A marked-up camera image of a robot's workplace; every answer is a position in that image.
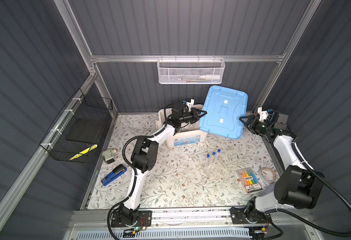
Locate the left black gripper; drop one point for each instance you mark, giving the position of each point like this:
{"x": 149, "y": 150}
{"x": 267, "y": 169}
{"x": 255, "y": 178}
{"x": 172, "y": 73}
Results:
{"x": 195, "y": 117}

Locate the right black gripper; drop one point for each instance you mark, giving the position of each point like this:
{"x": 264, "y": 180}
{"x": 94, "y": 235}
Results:
{"x": 252, "y": 118}

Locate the white plastic storage bin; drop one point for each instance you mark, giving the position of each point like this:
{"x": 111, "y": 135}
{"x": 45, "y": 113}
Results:
{"x": 191, "y": 134}

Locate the blue plastic bin lid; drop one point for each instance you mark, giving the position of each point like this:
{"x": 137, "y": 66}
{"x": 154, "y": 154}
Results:
{"x": 224, "y": 107}

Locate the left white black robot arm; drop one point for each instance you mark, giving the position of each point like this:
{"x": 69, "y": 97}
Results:
{"x": 140, "y": 153}

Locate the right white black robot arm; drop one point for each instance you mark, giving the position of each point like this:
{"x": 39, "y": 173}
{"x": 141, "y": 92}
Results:
{"x": 296, "y": 188}

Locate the white bottle in basket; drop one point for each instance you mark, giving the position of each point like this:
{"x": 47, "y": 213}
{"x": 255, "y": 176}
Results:
{"x": 210, "y": 77}

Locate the clear plastic well plate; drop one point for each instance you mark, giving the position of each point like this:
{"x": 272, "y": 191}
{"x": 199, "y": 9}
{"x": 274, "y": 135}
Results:
{"x": 219, "y": 169}

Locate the floral patterned table mat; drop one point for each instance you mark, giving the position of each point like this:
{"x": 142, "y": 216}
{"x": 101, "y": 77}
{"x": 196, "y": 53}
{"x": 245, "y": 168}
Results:
{"x": 177, "y": 179}

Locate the pack of coloured markers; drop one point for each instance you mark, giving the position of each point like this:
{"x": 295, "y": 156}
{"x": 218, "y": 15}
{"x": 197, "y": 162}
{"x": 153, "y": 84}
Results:
{"x": 249, "y": 180}

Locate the grey cloth roll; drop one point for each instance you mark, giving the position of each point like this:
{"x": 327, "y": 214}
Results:
{"x": 266, "y": 198}

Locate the blue stapler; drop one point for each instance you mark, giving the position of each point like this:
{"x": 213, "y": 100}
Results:
{"x": 113, "y": 175}

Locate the grey green box device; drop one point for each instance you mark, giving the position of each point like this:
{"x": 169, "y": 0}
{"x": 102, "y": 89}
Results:
{"x": 109, "y": 156}

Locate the white wire mesh basket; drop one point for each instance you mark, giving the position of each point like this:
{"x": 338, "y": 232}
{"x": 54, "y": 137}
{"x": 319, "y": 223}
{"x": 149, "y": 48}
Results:
{"x": 186, "y": 71}

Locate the black wire wall basket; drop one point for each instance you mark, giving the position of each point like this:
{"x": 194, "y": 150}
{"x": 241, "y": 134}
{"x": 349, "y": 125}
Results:
{"x": 79, "y": 133}

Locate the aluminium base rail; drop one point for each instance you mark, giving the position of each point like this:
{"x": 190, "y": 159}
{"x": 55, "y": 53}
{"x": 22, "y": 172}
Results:
{"x": 165, "y": 217}

